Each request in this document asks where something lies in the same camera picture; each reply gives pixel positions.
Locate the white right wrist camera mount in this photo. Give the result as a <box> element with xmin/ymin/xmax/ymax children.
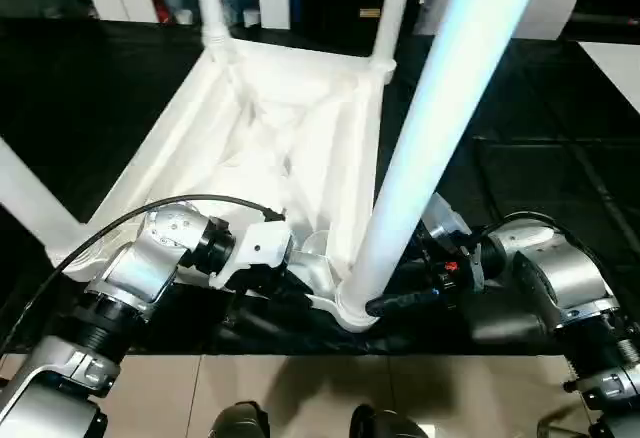
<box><xmin>424</xmin><ymin>192</ymin><xmax>486</xmax><ymax>292</ymax></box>

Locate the chrome tube frame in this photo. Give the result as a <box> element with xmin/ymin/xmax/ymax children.
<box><xmin>537</xmin><ymin>402</ymin><xmax>591</xmax><ymax>438</ymax></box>

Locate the dark robot right foot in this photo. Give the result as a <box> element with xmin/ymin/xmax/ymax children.
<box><xmin>349</xmin><ymin>403</ymin><xmax>426</xmax><ymax>438</ymax></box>

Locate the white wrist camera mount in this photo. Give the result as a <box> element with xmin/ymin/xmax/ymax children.
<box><xmin>424</xmin><ymin>192</ymin><xmax>486</xmax><ymax>292</ymax></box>
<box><xmin>209</xmin><ymin>220</ymin><xmax>294</xmax><ymax>289</ymax></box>

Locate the grey padded backrest cushion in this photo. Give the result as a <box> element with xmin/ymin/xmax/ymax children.
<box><xmin>414</xmin><ymin>0</ymin><xmax>585</xmax><ymax>42</ymax></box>

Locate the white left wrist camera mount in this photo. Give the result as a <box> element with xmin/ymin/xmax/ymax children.
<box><xmin>209</xmin><ymin>220</ymin><xmax>294</xmax><ymax>289</ymax></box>

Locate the dark robot foot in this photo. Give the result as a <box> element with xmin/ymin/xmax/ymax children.
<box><xmin>209</xmin><ymin>400</ymin><xmax>271</xmax><ymax>438</ymax></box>
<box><xmin>349</xmin><ymin>403</ymin><xmax>426</xmax><ymax>438</ymax></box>

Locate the white plastic table leg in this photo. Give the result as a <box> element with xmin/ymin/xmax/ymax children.
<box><xmin>0</xmin><ymin>135</ymin><xmax>89</xmax><ymax>264</ymax></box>
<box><xmin>372</xmin><ymin>0</ymin><xmax>417</xmax><ymax>74</ymax></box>
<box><xmin>339</xmin><ymin>0</ymin><xmax>551</xmax><ymax>314</ymax></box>
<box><xmin>193</xmin><ymin>0</ymin><xmax>236</xmax><ymax>59</ymax></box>

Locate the dark robot left foot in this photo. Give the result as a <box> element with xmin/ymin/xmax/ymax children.
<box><xmin>209</xmin><ymin>400</ymin><xmax>271</xmax><ymax>438</ymax></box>

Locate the white flat board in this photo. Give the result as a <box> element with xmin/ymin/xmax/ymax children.
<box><xmin>577</xmin><ymin>40</ymin><xmax>640</xmax><ymax>109</ymax></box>

